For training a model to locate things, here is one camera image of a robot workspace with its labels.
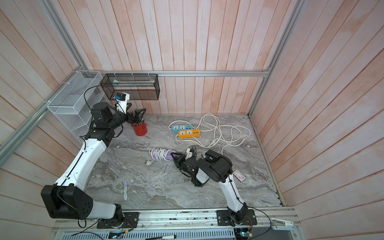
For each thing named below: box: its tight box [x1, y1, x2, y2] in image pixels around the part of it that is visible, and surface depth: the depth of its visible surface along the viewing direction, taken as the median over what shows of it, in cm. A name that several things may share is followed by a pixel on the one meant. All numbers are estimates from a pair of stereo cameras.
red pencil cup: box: [131, 121, 148, 136], surface depth 108 cm
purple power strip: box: [152, 149, 176, 160], surface depth 92 cm
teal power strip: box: [171, 124, 193, 133], surface depth 112 cm
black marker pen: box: [145, 234, 177, 240], surface depth 70 cm
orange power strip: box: [178, 128, 201, 139], surface depth 106 cm
